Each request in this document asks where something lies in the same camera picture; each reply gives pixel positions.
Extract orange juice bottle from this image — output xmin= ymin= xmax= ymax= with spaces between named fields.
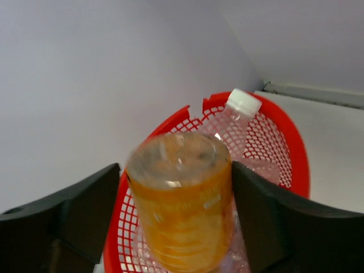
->
xmin=125 ymin=132 xmax=234 ymax=272

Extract green label clear bottle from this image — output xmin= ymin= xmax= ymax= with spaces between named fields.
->
xmin=211 ymin=88 xmax=280 ymax=185

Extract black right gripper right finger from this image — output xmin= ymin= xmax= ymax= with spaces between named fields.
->
xmin=232 ymin=162 xmax=363 ymax=272

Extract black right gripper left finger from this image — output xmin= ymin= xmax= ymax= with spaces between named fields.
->
xmin=1 ymin=163 xmax=120 ymax=272

